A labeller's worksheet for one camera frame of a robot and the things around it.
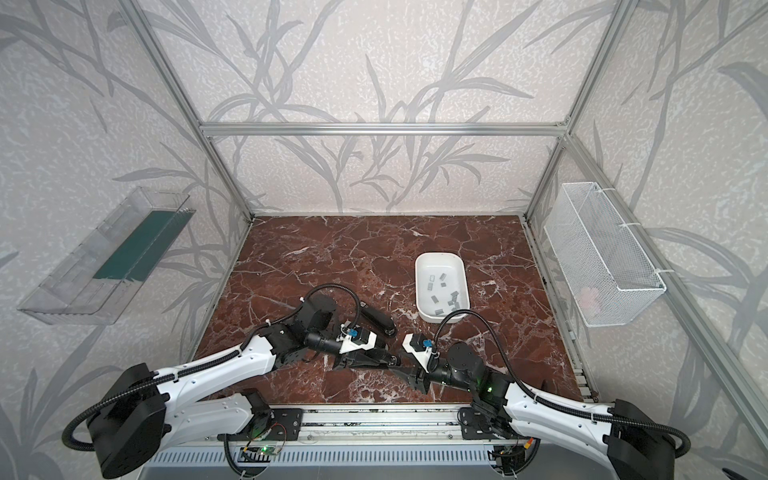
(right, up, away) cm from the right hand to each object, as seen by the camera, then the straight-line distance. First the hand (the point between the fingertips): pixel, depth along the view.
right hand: (396, 351), depth 74 cm
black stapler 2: (-6, 0, -5) cm, 8 cm away
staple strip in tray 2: (+12, +9, +22) cm, 27 cm away
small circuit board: (-30, -22, -4) cm, 38 cm away
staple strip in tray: (+16, +15, +30) cm, 37 cm away
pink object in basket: (+48, +14, 0) cm, 50 cm away
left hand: (-4, +1, -1) cm, 4 cm away
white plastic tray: (+15, +12, +26) cm, 32 cm away
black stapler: (-5, +3, +15) cm, 16 cm away
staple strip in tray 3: (+13, +5, +20) cm, 25 cm away
